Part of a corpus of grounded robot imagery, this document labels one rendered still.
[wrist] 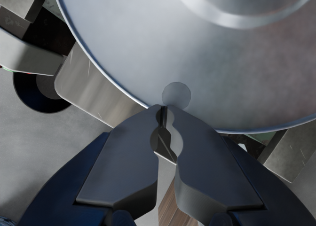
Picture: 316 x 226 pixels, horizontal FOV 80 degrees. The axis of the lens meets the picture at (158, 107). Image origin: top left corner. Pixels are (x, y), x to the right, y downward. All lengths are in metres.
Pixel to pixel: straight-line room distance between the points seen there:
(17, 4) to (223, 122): 0.32
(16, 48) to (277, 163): 0.44
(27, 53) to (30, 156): 0.84
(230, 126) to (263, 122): 0.03
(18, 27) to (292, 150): 0.47
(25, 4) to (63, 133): 0.77
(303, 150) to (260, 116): 0.22
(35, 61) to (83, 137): 0.67
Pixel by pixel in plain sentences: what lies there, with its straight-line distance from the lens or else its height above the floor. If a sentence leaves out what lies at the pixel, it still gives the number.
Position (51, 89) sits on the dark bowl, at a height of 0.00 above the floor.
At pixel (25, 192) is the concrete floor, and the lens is 1.25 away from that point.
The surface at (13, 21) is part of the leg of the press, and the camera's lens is 0.39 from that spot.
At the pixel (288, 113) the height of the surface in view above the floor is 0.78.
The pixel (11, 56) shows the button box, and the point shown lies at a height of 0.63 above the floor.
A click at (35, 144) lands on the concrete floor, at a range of 1.13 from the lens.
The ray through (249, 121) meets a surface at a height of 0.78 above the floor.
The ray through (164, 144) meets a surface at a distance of 0.16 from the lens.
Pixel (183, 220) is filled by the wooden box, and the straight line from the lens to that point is 0.77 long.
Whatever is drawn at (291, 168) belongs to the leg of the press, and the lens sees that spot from 0.38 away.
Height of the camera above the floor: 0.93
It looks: 84 degrees down
